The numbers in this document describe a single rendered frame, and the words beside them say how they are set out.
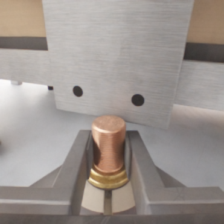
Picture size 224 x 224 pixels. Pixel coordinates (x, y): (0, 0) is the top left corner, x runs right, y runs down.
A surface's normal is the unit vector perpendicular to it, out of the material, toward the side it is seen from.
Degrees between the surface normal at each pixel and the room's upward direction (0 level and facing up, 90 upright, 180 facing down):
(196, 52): 90
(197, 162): 180
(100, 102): 90
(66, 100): 90
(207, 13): 90
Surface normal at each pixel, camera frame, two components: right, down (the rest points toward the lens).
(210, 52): -0.33, 0.42
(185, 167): 0.02, -0.89
